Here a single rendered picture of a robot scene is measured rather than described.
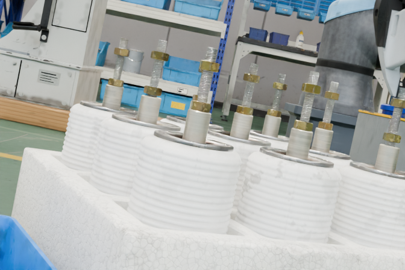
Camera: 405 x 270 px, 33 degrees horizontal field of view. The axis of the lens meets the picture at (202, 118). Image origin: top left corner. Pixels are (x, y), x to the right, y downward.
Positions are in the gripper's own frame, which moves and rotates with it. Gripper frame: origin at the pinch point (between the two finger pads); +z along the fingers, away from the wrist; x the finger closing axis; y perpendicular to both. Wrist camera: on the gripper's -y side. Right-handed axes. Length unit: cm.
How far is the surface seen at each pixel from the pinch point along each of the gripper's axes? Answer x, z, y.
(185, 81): 67, 8, -468
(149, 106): -26.0, 7.6, -3.3
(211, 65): -22.8, 2.3, 7.9
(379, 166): -1.0, 8.9, 1.5
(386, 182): -1.8, 10.2, 5.3
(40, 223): -34.8, 22.9, -8.0
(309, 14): 187, -76, -552
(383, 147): -1.0, 7.0, 1.4
